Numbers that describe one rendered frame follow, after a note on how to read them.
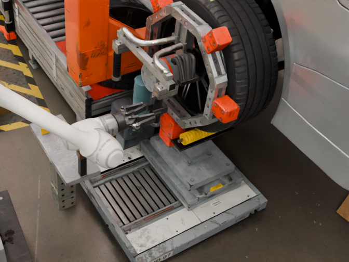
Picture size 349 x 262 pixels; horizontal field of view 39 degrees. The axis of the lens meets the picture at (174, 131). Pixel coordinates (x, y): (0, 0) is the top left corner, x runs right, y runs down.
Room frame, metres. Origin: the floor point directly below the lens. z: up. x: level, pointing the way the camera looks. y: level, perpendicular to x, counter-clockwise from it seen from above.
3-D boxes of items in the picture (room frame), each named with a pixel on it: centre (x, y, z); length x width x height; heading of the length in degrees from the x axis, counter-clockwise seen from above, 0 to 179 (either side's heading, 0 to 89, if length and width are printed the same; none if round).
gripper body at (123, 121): (1.44, 0.20, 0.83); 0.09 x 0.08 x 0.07; 130
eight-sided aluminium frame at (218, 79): (1.82, 0.01, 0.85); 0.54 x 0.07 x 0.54; 40
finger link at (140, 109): (1.50, 0.17, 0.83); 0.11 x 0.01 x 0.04; 141
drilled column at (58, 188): (1.63, 0.53, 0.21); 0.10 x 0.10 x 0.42; 40
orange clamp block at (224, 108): (1.58, -0.19, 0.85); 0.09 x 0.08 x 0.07; 40
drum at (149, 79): (1.78, 0.07, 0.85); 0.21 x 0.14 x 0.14; 130
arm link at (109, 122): (1.39, 0.26, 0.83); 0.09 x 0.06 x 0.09; 40
